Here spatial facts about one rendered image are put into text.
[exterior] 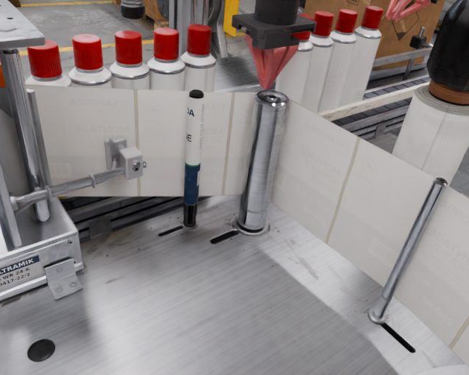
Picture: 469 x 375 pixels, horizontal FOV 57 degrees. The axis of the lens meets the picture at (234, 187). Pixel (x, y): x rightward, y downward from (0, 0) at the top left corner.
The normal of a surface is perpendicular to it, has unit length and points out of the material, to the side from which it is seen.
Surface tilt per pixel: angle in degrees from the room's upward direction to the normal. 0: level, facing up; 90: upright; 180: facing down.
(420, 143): 92
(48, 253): 90
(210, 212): 0
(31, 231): 0
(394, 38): 90
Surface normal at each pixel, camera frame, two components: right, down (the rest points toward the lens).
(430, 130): -0.64, 0.36
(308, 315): 0.10, -0.80
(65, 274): 0.59, 0.52
